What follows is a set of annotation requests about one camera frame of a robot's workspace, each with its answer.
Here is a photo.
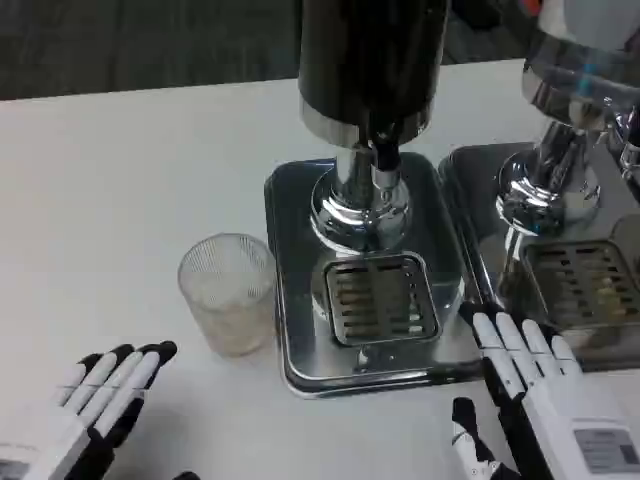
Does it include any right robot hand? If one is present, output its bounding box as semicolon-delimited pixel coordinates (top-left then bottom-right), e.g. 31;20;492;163
451;301;640;480

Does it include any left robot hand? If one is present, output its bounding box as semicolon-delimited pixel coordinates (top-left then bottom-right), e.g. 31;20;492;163
0;340;201;480

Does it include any clear ribbed glass cup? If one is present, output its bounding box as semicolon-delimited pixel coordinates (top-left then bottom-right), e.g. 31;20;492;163
177;232;278;358

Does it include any steel drip grid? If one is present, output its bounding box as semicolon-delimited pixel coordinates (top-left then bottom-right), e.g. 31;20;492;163
323;253;442;348
522;239;640;334

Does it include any steel base tray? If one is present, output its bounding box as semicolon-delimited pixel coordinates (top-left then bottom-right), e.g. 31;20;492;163
263;151;490;401
438;142;640;374

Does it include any black and chrome tap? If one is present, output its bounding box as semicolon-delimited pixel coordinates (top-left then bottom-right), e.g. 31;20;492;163
367;130;407;211

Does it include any chrome drink dispenser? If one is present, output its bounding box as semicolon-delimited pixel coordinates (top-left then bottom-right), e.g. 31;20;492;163
494;0;640;239

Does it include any dark drink dispenser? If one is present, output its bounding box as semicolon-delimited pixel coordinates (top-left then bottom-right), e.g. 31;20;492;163
296;0;453;252

